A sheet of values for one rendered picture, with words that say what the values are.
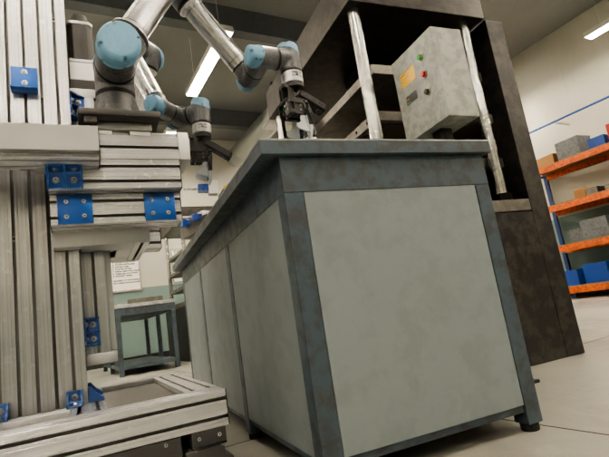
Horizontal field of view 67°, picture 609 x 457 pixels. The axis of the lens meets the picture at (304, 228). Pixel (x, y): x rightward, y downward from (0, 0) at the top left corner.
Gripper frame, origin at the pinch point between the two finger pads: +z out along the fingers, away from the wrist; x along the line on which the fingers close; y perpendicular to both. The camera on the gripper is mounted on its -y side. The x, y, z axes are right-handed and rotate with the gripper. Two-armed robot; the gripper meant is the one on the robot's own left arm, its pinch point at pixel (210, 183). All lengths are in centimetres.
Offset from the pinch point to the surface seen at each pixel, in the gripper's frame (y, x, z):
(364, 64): -76, -5, -58
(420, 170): -49, 74, 17
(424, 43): -90, 25, -53
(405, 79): -89, 8, -45
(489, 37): -154, -9, -81
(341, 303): -20, 78, 50
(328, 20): -68, -23, -92
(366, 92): -75, -5, -44
